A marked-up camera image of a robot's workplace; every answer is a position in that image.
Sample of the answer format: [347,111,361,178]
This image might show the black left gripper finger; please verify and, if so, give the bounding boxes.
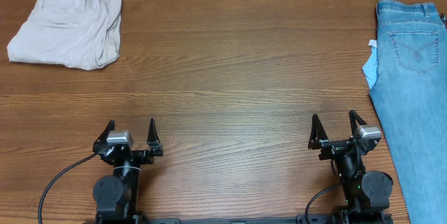
[147,118,161,146]
[94,119,115,144]

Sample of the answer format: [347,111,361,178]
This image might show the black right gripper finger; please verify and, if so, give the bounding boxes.
[309,114,329,142]
[349,110,367,135]

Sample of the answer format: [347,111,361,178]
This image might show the blue denim jeans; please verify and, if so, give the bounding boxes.
[369,0,446,223]

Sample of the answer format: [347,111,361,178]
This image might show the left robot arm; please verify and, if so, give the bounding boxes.
[93,119,163,224]

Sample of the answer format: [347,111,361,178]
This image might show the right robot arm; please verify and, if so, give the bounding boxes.
[305,110,394,224]

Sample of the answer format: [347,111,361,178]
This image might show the light blue garment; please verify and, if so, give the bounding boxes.
[362,40,378,89]

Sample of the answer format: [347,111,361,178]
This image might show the folded beige trousers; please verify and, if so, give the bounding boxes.
[7,0,122,70]

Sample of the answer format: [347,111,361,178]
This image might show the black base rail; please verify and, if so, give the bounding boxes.
[85,214,394,224]

